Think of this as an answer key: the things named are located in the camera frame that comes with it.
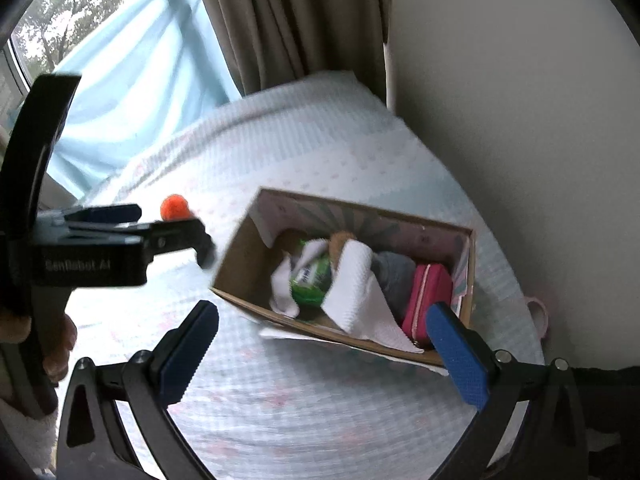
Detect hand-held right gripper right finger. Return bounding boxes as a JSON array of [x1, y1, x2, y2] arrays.
[[425, 301, 593, 480]]

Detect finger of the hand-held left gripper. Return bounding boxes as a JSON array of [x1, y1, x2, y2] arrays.
[[120, 216, 217, 269], [40, 203, 142, 236]]

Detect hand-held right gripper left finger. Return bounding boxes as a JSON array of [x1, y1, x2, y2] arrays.
[[56, 300, 219, 480]]

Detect orange ball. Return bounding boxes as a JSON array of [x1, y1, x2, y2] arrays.
[[160, 194, 191, 221]]

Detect pink zip pouch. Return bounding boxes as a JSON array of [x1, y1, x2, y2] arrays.
[[401, 263, 453, 349]]

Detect patterned cardboard box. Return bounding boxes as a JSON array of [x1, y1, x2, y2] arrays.
[[209, 187, 476, 376]]

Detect grey cloth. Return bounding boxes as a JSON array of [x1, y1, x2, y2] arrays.
[[372, 251, 418, 323]]

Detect white waffle towel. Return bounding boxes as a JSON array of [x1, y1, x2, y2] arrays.
[[322, 239, 424, 354]]

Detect green packet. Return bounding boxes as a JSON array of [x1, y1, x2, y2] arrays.
[[290, 240, 334, 308]]

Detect brown plush toy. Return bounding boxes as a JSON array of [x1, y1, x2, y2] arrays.
[[277, 229, 358, 262]]

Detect person's left hand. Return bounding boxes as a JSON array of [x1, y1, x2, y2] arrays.
[[0, 307, 78, 383]]

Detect light blue cloth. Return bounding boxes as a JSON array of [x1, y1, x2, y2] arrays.
[[45, 0, 244, 199]]

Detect dark clothing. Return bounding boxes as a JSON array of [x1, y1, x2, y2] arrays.
[[570, 365, 640, 480]]

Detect window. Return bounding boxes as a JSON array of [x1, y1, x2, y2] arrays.
[[0, 0, 193, 126]]

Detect beige curtain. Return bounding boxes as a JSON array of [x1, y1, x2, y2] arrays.
[[192, 0, 394, 112]]

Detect pink strap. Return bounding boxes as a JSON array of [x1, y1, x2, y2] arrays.
[[525, 295, 550, 337]]

